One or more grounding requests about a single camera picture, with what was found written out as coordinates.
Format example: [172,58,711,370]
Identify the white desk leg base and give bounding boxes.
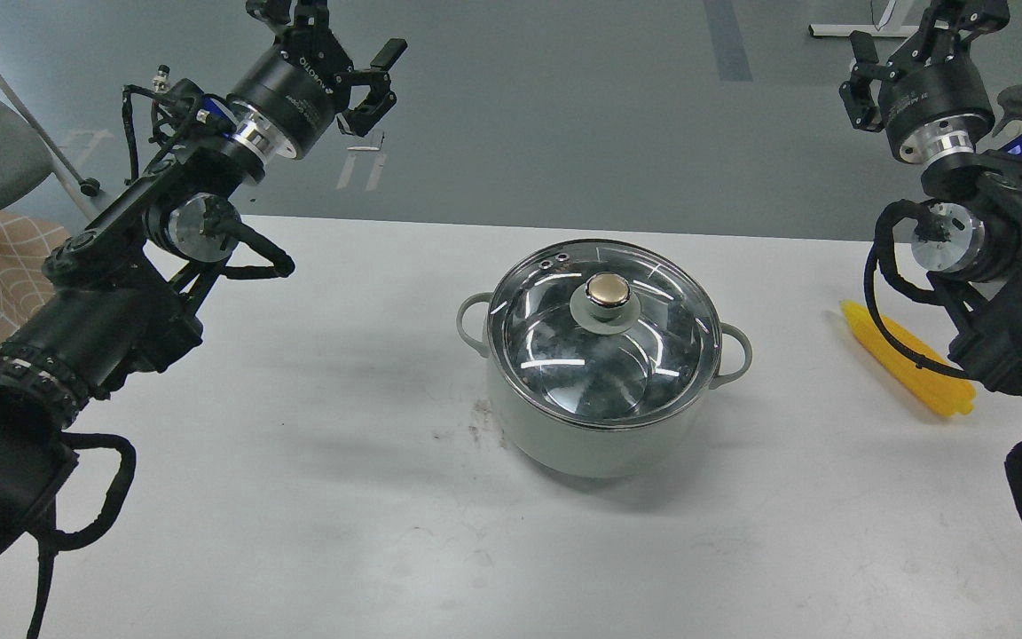
[806,1,918,40]

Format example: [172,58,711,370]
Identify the pale green steel pot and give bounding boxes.
[456,238,753,480]

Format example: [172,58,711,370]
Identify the glass pot lid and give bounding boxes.
[485,239,723,430]

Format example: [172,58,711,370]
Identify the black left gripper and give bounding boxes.
[227,1,408,162]

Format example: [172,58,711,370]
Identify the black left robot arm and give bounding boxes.
[0,1,408,638]

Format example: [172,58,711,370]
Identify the yellow toy corn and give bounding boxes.
[839,299,976,418]

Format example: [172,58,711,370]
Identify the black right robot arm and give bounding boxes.
[839,1,1022,398]

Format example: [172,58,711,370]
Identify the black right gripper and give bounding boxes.
[839,1,1010,162]

